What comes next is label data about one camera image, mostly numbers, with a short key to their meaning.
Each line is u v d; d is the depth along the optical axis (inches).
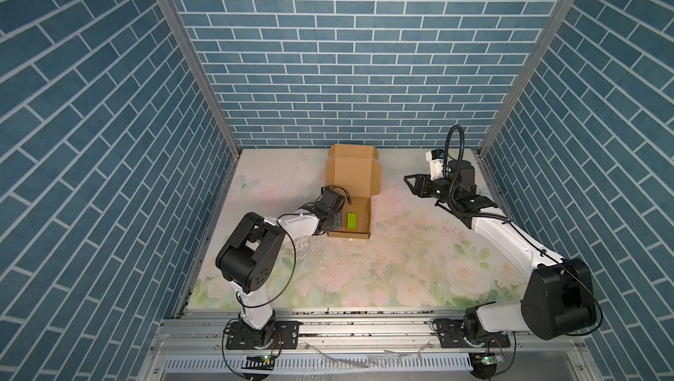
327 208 29.8
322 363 27.8
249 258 18.8
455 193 25.3
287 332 29.2
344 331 29.8
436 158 29.1
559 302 17.2
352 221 37.9
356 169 38.9
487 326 24.5
